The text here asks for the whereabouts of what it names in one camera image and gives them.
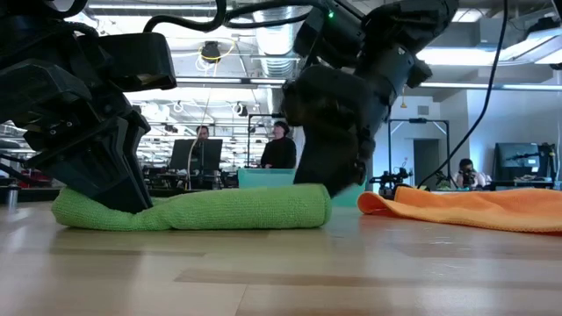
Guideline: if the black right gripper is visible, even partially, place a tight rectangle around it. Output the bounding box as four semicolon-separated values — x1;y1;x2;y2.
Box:
283;68;381;198

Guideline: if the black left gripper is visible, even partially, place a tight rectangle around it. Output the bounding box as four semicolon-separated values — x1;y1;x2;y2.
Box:
0;17;154;214

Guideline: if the green microfiber towel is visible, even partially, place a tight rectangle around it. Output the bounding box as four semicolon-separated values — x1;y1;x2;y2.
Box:
51;183;333;233

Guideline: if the orange microfiber towel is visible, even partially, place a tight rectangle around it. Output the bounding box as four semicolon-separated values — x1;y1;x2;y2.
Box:
357;186;562;233

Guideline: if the teal plastic basket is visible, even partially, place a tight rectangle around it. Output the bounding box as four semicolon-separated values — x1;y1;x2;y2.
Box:
237;168;368;208

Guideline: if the small metal cylinder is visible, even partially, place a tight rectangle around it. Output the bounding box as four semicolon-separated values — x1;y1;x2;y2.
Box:
4;184;19;211

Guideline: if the black computer monitor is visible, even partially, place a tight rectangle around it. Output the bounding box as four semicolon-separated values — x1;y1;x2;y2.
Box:
169;139;224;175
494;142;541;181

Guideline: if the long ceiling light bar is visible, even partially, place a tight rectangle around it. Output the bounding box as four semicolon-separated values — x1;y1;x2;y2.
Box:
175;76;562;91

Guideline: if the black ceiling device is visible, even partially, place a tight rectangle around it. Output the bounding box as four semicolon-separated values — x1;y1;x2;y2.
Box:
200;40;222;64

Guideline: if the black aluminium table frame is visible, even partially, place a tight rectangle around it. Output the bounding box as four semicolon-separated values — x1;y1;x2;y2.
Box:
0;186;62;204

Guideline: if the right gripper camera cable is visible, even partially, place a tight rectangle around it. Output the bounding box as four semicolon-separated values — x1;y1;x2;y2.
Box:
223;0;335;30

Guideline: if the gripper camera cable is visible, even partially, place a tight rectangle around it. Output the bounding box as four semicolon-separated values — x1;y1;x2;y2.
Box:
223;0;335;30
142;0;229;34

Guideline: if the left gripper camera cable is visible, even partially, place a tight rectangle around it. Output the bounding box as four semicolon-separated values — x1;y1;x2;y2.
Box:
142;0;229;34

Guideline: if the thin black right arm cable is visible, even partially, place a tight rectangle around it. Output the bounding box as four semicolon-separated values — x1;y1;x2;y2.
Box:
416;0;510;190

